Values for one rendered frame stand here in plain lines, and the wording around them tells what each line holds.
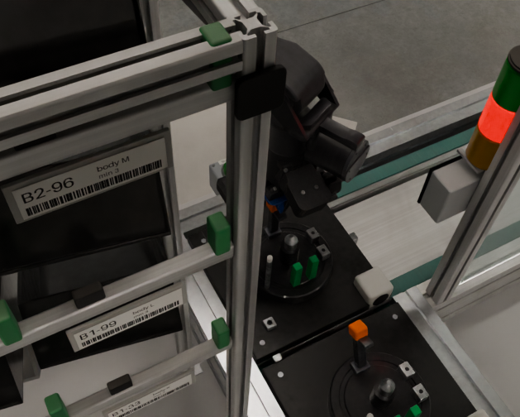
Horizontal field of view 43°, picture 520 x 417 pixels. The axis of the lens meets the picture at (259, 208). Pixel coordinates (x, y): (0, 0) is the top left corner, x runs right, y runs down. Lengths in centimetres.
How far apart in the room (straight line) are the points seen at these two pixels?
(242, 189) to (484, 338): 83
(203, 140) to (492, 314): 64
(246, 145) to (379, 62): 252
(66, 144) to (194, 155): 101
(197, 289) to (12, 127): 77
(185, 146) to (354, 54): 166
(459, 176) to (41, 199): 61
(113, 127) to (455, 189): 58
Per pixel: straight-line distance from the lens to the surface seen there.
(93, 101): 31
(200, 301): 103
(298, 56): 79
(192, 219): 111
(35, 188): 34
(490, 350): 119
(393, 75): 285
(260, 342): 99
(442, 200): 86
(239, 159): 39
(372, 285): 103
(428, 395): 96
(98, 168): 35
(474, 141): 83
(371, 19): 311
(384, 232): 118
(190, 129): 138
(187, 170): 131
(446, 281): 102
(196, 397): 108
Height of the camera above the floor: 187
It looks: 54 degrees down
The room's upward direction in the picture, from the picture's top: 4 degrees clockwise
